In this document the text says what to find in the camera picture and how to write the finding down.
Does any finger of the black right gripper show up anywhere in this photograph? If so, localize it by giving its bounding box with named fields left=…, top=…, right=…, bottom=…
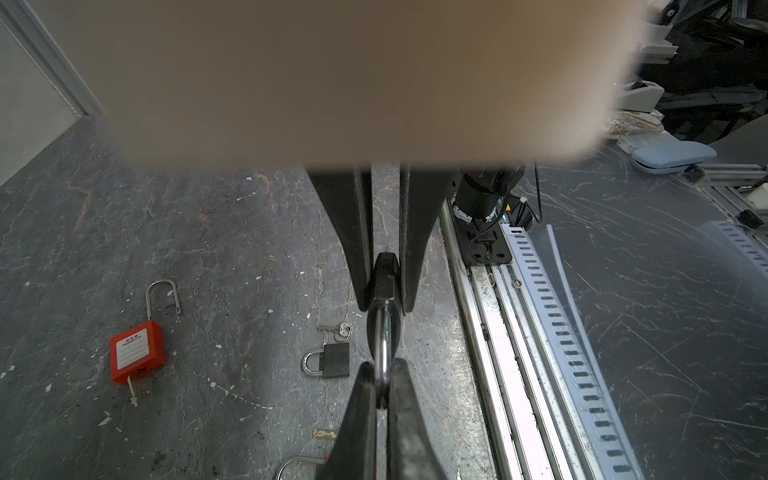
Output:
left=307, top=168, right=374, bottom=311
left=399, top=167, right=457, bottom=313

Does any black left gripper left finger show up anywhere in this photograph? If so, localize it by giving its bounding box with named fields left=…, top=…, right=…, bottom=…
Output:
left=316, top=362, right=377, bottom=480

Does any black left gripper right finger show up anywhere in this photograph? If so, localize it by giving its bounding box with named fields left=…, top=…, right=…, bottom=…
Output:
left=387, top=358, right=447, bottom=480

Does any red long-shackle padlock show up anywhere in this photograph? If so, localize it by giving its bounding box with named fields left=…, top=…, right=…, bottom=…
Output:
left=272, top=455, right=326, bottom=480

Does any small black padlock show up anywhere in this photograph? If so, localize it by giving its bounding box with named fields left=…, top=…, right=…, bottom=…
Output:
left=367, top=252, right=402, bottom=409

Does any small red padlock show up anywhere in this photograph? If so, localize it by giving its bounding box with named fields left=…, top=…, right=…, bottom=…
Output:
left=109, top=279, right=182, bottom=407

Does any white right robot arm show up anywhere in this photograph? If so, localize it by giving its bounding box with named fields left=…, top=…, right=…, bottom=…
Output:
left=308, top=165, right=525, bottom=313

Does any black padlock near key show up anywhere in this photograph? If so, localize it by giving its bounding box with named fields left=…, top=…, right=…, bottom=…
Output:
left=302, top=342, right=350, bottom=378

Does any blue grey cushion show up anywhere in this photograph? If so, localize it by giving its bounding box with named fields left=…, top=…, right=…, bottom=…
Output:
left=631, top=141, right=717, bottom=174

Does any silver key with ring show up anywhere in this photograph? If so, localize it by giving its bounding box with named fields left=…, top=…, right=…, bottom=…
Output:
left=317, top=322, right=353, bottom=342

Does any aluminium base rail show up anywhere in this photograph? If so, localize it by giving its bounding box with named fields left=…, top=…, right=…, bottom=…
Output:
left=440, top=206, right=643, bottom=479

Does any aluminium frame rail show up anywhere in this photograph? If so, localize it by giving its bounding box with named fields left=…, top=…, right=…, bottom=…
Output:
left=1, top=0, right=103, bottom=116

